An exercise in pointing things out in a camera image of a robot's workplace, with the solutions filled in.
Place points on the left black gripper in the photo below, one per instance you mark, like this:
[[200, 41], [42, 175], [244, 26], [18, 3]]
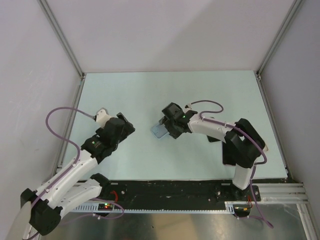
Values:
[[129, 126]]

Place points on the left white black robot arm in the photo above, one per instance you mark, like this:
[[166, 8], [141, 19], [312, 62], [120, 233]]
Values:
[[58, 196]]

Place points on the right aluminium side rail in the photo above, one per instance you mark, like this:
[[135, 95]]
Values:
[[267, 105]]

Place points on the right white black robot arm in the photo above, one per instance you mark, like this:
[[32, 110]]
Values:
[[241, 143]]

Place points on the black phone pink edge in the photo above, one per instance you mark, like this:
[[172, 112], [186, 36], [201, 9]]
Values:
[[227, 156]]

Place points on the right aluminium corner post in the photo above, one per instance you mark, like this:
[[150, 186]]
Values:
[[280, 34]]

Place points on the black smartphone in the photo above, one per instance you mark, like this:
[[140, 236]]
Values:
[[212, 139]]

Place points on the aluminium side rail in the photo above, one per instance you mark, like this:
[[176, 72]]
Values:
[[69, 124], [267, 105]]

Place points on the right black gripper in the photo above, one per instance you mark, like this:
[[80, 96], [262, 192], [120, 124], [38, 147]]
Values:
[[175, 133]]

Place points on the left aluminium side rail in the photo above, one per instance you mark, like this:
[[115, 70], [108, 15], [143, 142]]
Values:
[[69, 124]]

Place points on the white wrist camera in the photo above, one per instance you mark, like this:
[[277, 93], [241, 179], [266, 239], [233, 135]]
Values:
[[102, 117], [188, 106]]

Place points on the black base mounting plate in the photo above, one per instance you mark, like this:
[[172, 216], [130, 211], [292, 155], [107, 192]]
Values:
[[221, 190]]

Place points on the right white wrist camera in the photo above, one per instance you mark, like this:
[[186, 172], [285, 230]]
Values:
[[188, 106]]

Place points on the left controller board with LEDs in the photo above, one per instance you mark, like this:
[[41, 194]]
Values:
[[106, 206]]

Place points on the aluminium corner post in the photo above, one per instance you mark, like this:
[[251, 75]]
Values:
[[52, 20], [280, 34]]

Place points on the right controller board with wires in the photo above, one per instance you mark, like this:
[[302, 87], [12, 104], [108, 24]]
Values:
[[242, 211]]

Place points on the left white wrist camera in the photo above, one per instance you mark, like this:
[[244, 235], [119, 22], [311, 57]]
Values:
[[102, 117]]

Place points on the left aluminium corner post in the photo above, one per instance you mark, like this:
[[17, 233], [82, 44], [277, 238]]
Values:
[[52, 20]]

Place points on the light blue phone case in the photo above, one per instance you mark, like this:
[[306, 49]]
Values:
[[159, 131]]

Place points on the white slotted cable duct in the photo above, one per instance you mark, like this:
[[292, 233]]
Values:
[[92, 207]]

